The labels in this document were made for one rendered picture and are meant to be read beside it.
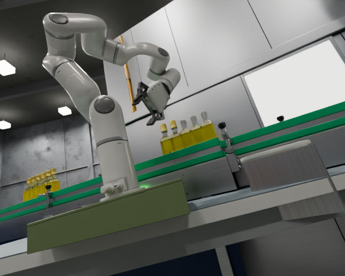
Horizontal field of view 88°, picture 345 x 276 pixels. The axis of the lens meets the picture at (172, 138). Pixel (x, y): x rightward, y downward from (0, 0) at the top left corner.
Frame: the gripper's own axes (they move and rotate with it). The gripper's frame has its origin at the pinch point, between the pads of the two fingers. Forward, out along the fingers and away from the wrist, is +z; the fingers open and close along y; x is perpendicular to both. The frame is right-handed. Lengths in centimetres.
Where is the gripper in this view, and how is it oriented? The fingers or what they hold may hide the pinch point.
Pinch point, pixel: (143, 113)
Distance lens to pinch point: 64.3
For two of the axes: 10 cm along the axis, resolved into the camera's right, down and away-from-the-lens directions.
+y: -4.7, -7.1, -5.2
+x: 7.9, -0.9, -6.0
